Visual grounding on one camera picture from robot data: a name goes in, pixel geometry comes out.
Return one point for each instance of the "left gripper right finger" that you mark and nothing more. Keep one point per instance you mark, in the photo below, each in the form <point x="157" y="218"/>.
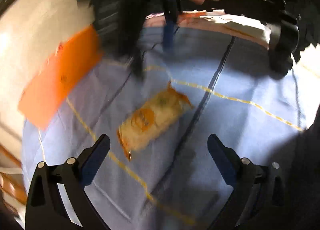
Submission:
<point x="258" y="196"/>

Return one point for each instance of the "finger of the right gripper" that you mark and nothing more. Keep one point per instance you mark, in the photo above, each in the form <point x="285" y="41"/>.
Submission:
<point x="172" y="10"/>
<point x="136" y="62"/>

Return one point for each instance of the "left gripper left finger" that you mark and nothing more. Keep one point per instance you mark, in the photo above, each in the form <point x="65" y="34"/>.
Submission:
<point x="57" y="197"/>

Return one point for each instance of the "yellow orange snack packet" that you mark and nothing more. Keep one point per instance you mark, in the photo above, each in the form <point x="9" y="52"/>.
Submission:
<point x="150" y="120"/>

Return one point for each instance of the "orange storage box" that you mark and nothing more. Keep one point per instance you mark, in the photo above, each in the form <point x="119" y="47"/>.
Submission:
<point x="57" y="77"/>

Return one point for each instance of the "light blue striped tablecloth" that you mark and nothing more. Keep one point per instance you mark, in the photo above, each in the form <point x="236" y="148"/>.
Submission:
<point x="173" y="183"/>

